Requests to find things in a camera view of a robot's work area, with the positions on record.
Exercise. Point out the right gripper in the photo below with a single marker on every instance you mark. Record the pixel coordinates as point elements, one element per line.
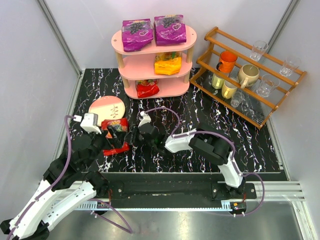
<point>136,136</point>

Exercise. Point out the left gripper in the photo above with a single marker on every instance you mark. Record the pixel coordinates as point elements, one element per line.
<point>107,139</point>

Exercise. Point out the red candy bag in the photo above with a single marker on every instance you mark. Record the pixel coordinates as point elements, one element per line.
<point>147,88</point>
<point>120,125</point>

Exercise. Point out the orange candy bag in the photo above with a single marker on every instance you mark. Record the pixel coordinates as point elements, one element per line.
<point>167,63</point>

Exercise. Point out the purple candy bag back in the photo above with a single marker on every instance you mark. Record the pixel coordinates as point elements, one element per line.
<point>136,34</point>

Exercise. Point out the purple candy bag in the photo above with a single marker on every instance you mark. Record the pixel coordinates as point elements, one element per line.
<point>169,30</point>
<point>136,34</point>

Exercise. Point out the purple candy bag front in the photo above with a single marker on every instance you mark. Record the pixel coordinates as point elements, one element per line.
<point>169,30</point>

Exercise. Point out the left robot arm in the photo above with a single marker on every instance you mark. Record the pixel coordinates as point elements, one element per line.
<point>63,188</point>

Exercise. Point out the pink three-tier shelf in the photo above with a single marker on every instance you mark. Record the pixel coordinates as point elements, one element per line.
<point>139,65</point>

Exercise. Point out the clear glass middle shelf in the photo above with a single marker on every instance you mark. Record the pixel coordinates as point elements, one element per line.
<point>267,84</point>

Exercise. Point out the pink round plate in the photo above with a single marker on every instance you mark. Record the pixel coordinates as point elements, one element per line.
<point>108,108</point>

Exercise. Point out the green-yellow mug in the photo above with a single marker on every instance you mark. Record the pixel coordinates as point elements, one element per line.
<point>217,81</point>

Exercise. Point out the cream yellow mug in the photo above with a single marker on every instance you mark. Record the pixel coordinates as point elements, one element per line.
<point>228,90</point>

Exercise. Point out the small clear glass bottom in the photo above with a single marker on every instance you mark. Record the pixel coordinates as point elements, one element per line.
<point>237,99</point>

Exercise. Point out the orange mug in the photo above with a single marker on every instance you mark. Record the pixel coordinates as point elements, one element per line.
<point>226,62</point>

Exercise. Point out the wooden cup rack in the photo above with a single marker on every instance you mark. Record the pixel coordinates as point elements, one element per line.
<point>258,109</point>

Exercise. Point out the beige round mug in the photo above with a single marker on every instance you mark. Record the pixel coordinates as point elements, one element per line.
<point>248,75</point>

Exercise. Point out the clear glass top left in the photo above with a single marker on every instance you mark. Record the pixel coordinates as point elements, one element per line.
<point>258,49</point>

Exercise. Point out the clear glass top right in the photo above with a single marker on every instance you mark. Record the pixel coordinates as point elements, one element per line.
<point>290,64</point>

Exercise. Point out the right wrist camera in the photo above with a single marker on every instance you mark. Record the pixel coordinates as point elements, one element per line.
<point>144,118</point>

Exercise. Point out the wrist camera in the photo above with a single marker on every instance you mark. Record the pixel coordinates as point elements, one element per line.
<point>144,118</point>
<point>88,122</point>

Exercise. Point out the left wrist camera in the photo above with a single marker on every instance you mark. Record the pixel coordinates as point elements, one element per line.
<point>88,122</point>

